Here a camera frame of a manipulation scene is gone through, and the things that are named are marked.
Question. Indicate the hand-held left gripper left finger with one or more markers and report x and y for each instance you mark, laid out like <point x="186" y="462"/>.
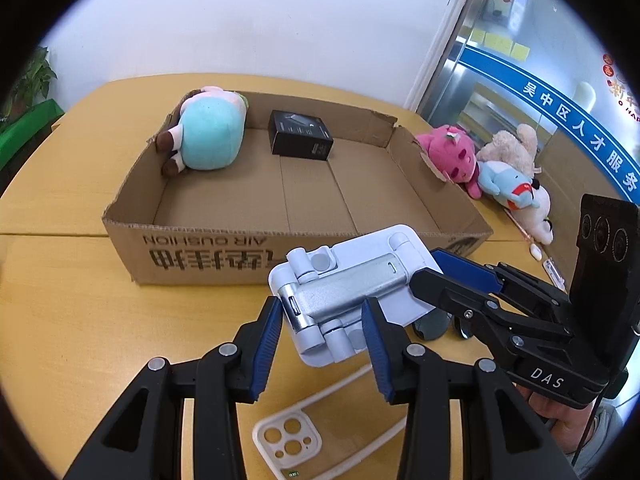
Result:
<point x="265" y="350"/>

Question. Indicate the beige teddy bear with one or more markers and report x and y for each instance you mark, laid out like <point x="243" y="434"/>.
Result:
<point x="510" y="152"/>

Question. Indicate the person's right forearm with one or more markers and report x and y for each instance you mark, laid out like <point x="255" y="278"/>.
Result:
<point x="600" y="440"/>

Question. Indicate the blue door banner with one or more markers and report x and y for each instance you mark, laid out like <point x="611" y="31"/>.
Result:
<point x="550" y="100"/>

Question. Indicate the white plush toy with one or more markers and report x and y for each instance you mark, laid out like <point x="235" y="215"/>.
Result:
<point x="537" y="215"/>

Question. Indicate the large potted green plant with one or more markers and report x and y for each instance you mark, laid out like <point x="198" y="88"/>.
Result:
<point x="27" y="80"/>

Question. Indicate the blue elephant plush toy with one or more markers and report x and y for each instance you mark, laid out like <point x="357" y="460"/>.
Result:
<point x="505" y="182"/>

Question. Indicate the black product box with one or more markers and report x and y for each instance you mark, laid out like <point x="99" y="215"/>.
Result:
<point x="295" y="135"/>

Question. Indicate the white folding phone stand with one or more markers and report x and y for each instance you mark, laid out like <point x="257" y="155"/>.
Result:
<point x="345" y="280"/>

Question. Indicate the person's right hand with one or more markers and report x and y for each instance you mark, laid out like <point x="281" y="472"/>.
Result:
<point x="555" y="415"/>

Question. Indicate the white phone case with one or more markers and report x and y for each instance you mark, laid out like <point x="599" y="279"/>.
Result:
<point x="263" y="452"/>

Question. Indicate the yellow sticky note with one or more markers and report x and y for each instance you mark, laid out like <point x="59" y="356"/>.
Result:
<point x="520" y="51"/>
<point x="497" y="42"/>

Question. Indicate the teal and pink plush toy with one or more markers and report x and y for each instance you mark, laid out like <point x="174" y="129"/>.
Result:
<point x="207" y="132"/>

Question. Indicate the black sunglasses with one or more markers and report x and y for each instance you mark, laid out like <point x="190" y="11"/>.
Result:
<point x="432" y="327"/>

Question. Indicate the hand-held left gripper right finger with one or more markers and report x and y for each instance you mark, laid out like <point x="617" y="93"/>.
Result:
<point x="377" y="355"/>

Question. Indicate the glass door with metal frame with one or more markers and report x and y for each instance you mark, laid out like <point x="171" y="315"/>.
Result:
<point x="500" y="110"/>

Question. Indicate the brown cardboard box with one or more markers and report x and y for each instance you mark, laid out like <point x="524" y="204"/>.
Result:
<point x="200" y="260"/>

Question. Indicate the red round door sticker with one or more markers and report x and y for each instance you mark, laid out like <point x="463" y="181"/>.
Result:
<point x="620" y="87"/>

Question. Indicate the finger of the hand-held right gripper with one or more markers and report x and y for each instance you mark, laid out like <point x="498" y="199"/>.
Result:
<point x="450" y="292"/>
<point x="465" y="270"/>

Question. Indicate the small white object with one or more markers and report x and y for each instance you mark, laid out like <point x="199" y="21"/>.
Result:
<point x="536" y="251"/>

